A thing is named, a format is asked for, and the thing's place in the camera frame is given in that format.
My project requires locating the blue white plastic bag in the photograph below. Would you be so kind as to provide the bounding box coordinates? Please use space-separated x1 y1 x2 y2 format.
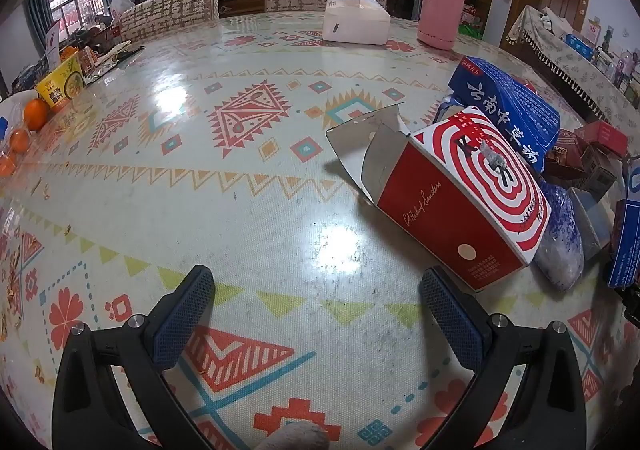
534 181 585 291

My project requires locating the blue white glove box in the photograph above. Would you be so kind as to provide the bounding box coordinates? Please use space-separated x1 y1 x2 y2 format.
608 157 639 289

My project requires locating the red white KFC box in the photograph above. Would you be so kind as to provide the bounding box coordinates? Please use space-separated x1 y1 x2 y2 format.
326 106 551 291

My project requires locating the blue medicine box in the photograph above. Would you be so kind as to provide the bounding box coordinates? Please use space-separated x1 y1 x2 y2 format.
448 56 561 174

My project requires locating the dark red snack bag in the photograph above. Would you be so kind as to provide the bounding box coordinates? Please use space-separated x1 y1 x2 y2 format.
542 129 616 202

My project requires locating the orange fruit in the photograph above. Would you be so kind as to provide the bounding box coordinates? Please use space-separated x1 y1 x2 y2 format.
23 98 50 132

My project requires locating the sideboard with floral cloth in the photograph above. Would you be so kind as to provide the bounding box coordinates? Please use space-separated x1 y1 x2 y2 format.
506 5 639 136

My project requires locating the patterned chair at left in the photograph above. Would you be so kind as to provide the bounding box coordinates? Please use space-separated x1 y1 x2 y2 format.
118 0 219 43

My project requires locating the white tissue box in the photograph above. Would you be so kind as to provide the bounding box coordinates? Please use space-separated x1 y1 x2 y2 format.
322 0 390 45

